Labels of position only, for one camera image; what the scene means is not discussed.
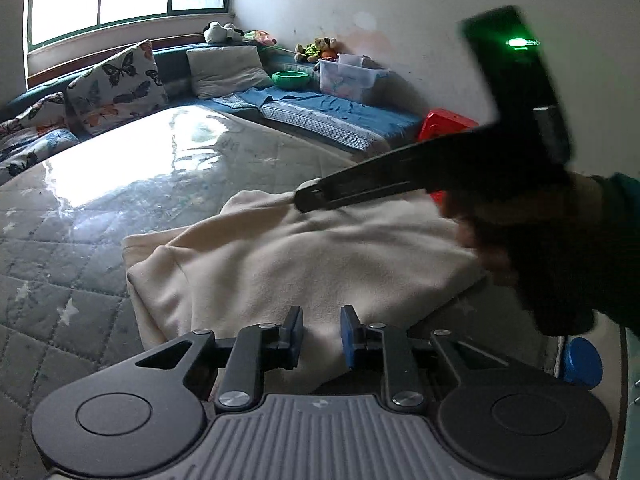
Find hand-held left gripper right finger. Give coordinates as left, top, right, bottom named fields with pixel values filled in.
left=341, top=305, right=501, bottom=413

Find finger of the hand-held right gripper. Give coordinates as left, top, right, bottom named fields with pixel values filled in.
left=295, top=140, right=443, bottom=213

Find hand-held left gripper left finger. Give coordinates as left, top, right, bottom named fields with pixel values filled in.
left=135, top=306, right=304, bottom=412

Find cream cloth towel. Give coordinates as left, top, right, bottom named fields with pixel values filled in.
left=122, top=177, right=488, bottom=396

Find person's right hand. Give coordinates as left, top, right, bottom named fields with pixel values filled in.
left=442, top=205, right=521, bottom=286

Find blue sofa sheet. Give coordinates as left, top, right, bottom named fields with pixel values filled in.
left=260, top=91, right=426, bottom=152

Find clear plastic storage box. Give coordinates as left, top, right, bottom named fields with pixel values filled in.
left=316, top=53, right=391, bottom=103

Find green plastic bowl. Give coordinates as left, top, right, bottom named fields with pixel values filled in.
left=271, top=70, right=312, bottom=90

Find blue towel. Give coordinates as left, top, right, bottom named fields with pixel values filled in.
left=215, top=86, right=301, bottom=113

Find green yellow plush toy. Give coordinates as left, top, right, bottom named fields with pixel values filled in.
left=295, top=40, right=323, bottom=63

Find grey pillow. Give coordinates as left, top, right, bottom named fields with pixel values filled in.
left=186, top=45, right=275, bottom=101

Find panda plush toy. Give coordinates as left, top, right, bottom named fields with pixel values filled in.
left=202, top=21, right=245, bottom=45

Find blue round plastic object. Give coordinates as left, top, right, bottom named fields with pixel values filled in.
left=562, top=337, right=606, bottom=388

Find large butterfly print pillow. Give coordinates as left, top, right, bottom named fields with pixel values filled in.
left=65, top=40, right=171, bottom=136

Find floral pillow on left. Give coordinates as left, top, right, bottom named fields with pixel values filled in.
left=0, top=127, right=81, bottom=186

